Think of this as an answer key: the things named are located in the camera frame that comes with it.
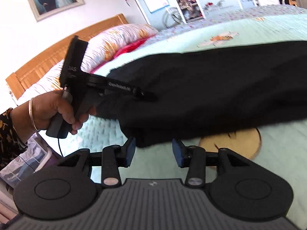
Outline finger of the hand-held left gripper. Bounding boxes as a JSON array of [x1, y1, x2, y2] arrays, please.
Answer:
[[131, 88, 158, 102]]

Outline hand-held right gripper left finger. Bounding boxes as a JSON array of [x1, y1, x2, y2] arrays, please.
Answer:
[[58, 137, 137, 188]]

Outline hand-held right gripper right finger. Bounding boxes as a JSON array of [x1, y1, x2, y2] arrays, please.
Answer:
[[172, 138, 252, 188]]

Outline black pants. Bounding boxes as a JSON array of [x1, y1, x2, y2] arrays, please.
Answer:
[[95, 41, 307, 149]]

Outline pile of patterned clothes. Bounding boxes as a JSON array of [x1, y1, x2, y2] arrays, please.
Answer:
[[179, 0, 204, 21]]

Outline person's left hand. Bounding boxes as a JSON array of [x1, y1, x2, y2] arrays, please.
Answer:
[[31, 90, 97, 136]]

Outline wooden headboard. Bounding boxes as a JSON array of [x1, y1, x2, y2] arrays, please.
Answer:
[[5, 13, 129, 100]]

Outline floral folded quilt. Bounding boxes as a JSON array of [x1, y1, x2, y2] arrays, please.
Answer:
[[18, 24, 159, 106]]

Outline red blanket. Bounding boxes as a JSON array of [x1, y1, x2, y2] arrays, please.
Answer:
[[91, 37, 154, 73]]

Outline clear plastic storage box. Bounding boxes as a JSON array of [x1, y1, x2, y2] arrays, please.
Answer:
[[0, 134, 52, 187]]

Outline mint quilted bee bedspread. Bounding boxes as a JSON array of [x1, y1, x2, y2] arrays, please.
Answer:
[[79, 14, 307, 228]]

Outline heart print bed sheet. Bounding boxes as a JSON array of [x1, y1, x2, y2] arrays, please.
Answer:
[[144, 5, 307, 46]]

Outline silver bracelet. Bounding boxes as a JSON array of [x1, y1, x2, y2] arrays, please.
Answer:
[[28, 98, 40, 133]]

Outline black cable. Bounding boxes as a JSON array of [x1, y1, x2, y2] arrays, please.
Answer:
[[57, 136, 65, 158]]

